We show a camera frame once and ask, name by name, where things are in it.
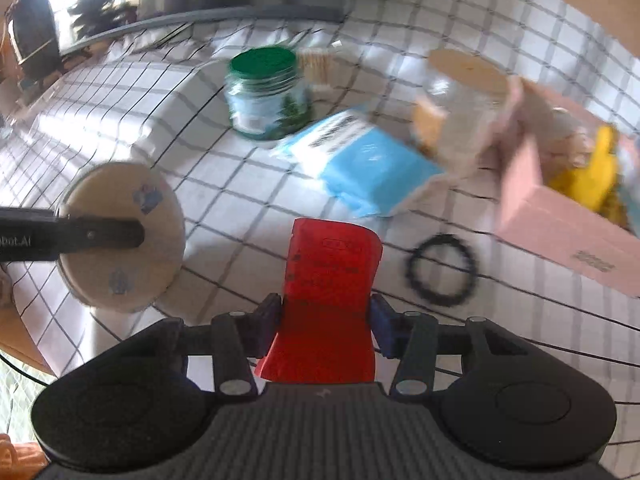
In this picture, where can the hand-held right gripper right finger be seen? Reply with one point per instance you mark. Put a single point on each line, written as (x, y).
(380, 325)

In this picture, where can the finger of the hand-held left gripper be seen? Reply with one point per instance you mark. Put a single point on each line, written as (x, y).
(110, 234)

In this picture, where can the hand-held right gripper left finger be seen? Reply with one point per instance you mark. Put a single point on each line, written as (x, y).
(270, 320)

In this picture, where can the round beige plush pouch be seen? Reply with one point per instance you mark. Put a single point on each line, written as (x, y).
(115, 190)

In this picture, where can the red foil packet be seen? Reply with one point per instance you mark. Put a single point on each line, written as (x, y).
(325, 285)

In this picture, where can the blue tissue packet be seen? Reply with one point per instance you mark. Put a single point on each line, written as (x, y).
(370, 165)

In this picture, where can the pink cardboard box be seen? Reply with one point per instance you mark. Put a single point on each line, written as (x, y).
(550, 230)

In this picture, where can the yellow monkey plush toy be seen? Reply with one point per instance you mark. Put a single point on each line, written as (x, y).
(590, 180)

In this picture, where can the dark tall container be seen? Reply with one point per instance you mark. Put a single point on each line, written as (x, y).
(32, 35)

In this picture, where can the clear plastic jar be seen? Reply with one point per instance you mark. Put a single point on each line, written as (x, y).
(460, 120)

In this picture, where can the green-lid glass jar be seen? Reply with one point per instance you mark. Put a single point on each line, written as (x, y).
(260, 65)

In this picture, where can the cotton swab box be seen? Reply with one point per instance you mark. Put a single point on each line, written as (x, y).
(317, 65)

